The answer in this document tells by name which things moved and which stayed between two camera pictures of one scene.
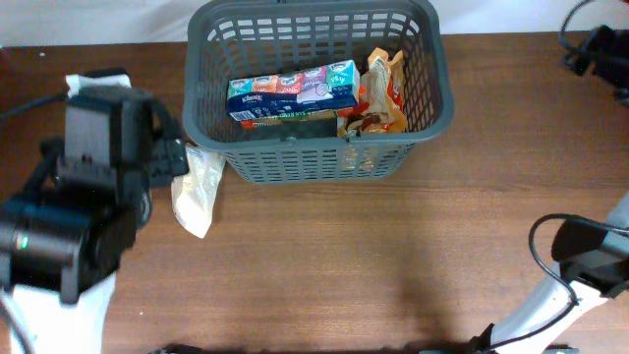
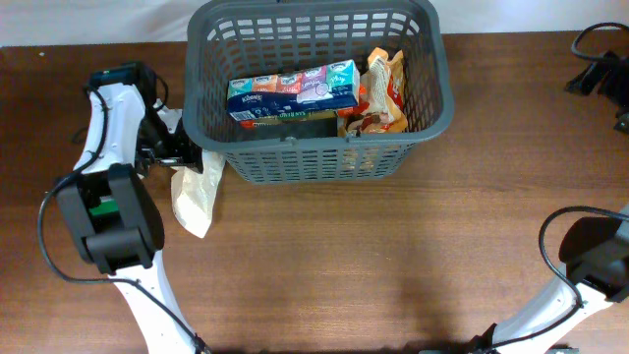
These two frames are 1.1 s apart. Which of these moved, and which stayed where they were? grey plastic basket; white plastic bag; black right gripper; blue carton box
Moved: black right gripper
Stayed: grey plastic basket; blue carton box; white plastic bag
